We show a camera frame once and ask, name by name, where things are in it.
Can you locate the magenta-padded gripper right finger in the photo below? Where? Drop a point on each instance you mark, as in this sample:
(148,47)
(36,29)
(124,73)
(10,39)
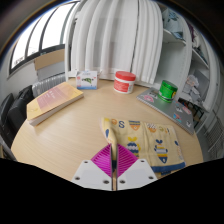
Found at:
(133,173)

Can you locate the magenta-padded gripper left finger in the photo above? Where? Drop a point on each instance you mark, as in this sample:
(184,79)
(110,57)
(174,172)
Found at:
(96,173)

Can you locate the grey laptop with stickers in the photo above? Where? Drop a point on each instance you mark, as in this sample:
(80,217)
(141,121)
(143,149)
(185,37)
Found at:
(170,111)

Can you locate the yellow and pink book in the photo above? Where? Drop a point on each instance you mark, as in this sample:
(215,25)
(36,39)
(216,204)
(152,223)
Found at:
(53,101)

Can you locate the green round tin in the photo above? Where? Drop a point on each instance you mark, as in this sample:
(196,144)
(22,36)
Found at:
(167,90)

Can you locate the white ribbed radiator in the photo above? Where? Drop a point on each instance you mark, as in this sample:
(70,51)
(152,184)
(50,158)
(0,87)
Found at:
(216,138)
(48,85)

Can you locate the white jar with red lid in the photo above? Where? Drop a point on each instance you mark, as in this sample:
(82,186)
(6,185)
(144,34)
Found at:
(124,83)

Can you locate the small white printed box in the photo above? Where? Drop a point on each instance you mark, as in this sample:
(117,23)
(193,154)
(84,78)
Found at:
(87,80)

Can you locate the black bag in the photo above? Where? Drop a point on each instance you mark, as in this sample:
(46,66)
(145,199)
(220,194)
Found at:
(15,113)

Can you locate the brown cardboard sheet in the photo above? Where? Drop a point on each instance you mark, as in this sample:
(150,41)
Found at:
(50,61)

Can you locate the white shelf unit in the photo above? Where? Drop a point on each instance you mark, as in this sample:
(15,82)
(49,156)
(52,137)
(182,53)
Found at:
(180,60)

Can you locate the white curtain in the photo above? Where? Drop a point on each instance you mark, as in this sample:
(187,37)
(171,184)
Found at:
(113,36)

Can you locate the dark-framed window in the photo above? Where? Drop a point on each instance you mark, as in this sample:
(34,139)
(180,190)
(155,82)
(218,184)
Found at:
(43,36)

